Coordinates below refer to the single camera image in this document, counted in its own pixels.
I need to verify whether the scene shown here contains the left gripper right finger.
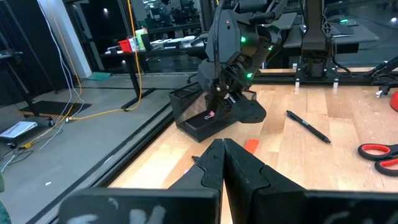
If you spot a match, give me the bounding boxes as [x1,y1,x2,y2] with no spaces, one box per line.
[224,138,398,224]

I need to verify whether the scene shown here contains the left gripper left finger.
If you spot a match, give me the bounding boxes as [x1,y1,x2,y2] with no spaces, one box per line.
[58,138,225,224]

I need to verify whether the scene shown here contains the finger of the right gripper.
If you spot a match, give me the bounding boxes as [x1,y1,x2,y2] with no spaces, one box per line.
[205,90,220,121]
[217,91,238,123]

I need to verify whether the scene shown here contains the red eraser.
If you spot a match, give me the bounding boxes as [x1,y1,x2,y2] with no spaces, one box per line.
[244,138,260,155]

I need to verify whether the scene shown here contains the black pen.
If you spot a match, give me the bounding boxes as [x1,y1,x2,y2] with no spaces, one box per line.
[285,110,331,144]

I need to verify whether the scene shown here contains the red black handled scissors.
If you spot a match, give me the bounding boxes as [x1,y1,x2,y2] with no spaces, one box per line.
[357,142,398,177]

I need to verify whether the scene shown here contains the black mesh desk organizer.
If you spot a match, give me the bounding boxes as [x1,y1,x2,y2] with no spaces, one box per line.
[169,82,261,143]

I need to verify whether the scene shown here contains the black cup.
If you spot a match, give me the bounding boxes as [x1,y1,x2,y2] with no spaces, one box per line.
[141,33,152,52]

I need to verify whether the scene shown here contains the black supply desk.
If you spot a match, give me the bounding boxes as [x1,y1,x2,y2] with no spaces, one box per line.
[99,45,206,111]

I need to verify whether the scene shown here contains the green bottle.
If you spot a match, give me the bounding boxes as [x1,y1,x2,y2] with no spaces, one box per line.
[134,27,149,50]

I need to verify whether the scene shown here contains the white blue box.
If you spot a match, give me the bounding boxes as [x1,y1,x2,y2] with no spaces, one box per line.
[128,36,141,52]

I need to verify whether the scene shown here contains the red bin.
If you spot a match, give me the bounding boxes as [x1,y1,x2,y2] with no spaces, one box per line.
[118,39,133,54]

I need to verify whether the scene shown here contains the green floor mat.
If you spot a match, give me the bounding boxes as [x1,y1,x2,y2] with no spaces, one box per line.
[86,72,112,82]

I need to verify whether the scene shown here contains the black hazard-striped floor mat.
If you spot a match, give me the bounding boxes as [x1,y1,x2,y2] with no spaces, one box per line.
[17,100,93,120]

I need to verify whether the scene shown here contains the white floor device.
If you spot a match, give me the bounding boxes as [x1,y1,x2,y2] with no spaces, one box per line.
[0,121,39,140]

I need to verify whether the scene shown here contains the black equipment rack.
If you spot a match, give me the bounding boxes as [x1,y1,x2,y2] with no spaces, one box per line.
[0,29,58,118]

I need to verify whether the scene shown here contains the yellow cable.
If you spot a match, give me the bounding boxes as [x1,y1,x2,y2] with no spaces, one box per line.
[18,0,144,151]

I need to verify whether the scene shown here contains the black table frame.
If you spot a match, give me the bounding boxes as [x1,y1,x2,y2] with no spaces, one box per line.
[26,63,398,224]

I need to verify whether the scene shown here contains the white cable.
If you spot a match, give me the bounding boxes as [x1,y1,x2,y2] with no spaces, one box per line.
[36,0,86,151]

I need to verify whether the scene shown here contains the black lamp cable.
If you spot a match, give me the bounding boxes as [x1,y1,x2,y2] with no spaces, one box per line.
[375,85,391,99]

